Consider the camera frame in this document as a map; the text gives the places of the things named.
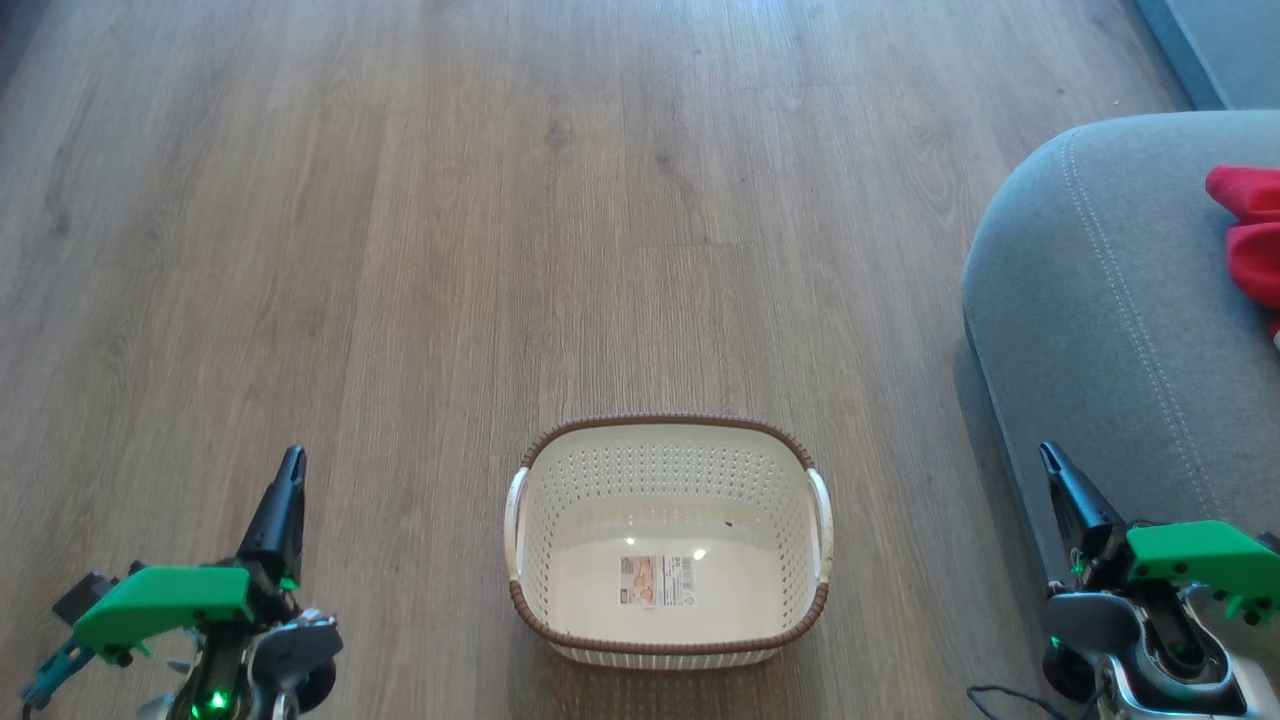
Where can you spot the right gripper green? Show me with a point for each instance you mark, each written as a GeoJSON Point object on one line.
{"type": "Point", "coordinates": [1200, 555]}

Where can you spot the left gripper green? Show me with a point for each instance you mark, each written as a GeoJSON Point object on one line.
{"type": "Point", "coordinates": [165, 600]}

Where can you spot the red garment with white part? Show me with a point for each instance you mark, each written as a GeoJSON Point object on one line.
{"type": "Point", "coordinates": [1255, 250]}

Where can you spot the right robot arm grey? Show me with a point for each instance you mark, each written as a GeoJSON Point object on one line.
{"type": "Point", "coordinates": [1095, 625]}

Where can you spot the paper label sticker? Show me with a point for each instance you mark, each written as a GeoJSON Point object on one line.
{"type": "Point", "coordinates": [655, 582]}

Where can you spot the white laundry basket brown rim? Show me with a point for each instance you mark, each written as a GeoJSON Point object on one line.
{"type": "Point", "coordinates": [668, 460]}

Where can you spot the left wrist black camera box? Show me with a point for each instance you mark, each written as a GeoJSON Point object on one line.
{"type": "Point", "coordinates": [85, 597]}

